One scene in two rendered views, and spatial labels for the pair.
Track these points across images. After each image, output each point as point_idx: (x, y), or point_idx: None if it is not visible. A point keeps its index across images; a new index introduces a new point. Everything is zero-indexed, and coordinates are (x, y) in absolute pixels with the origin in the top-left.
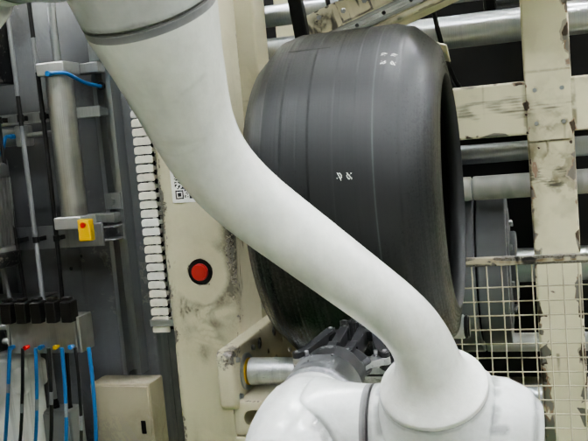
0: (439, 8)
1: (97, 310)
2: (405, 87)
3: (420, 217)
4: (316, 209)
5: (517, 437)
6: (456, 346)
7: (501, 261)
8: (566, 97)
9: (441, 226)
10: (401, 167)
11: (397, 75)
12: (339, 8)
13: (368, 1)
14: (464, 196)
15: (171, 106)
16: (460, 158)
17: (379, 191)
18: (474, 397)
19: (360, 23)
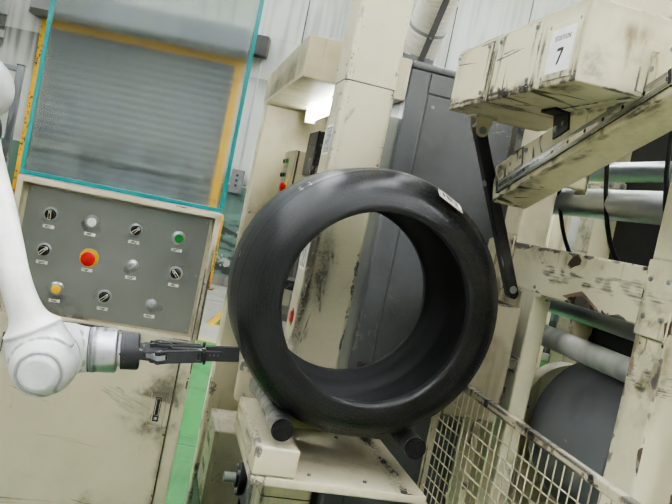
0: (580, 174)
1: None
2: (287, 205)
3: (248, 293)
4: (3, 214)
5: (11, 361)
6: (21, 304)
7: (518, 427)
8: (670, 295)
9: (271, 309)
10: (248, 255)
11: (292, 197)
12: (509, 161)
13: (521, 158)
14: (464, 339)
15: None
16: (470, 304)
17: (238, 267)
18: (14, 332)
19: (512, 176)
